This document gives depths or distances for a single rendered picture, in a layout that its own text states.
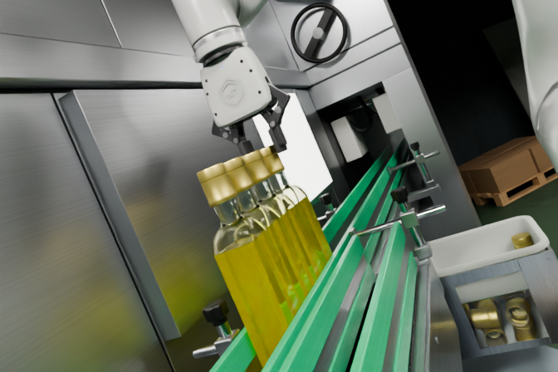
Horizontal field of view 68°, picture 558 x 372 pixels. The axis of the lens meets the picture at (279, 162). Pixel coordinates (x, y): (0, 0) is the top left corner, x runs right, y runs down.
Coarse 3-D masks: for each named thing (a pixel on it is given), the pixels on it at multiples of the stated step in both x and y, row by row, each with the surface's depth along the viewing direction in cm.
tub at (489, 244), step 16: (496, 224) 84; (512, 224) 83; (528, 224) 78; (448, 240) 87; (464, 240) 86; (480, 240) 85; (496, 240) 84; (544, 240) 68; (448, 256) 88; (464, 256) 87; (480, 256) 85; (496, 256) 70; (512, 256) 69; (448, 272) 73
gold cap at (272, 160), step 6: (264, 150) 64; (270, 150) 64; (276, 150) 65; (264, 156) 64; (270, 156) 64; (276, 156) 64; (270, 162) 64; (276, 162) 64; (270, 168) 64; (276, 168) 64; (282, 168) 65
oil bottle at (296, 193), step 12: (276, 192) 64; (288, 192) 63; (300, 192) 65; (300, 204) 63; (312, 216) 65; (312, 228) 63; (312, 240) 62; (324, 240) 66; (324, 252) 64; (324, 264) 63
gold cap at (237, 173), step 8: (232, 160) 53; (240, 160) 54; (232, 168) 53; (240, 168) 54; (232, 176) 53; (240, 176) 54; (248, 176) 54; (232, 184) 54; (240, 184) 53; (248, 184) 54; (240, 192) 53
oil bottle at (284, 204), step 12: (276, 204) 58; (288, 204) 59; (288, 216) 58; (300, 216) 61; (288, 228) 57; (300, 228) 60; (300, 240) 58; (300, 252) 57; (312, 252) 60; (312, 264) 59; (312, 276) 58
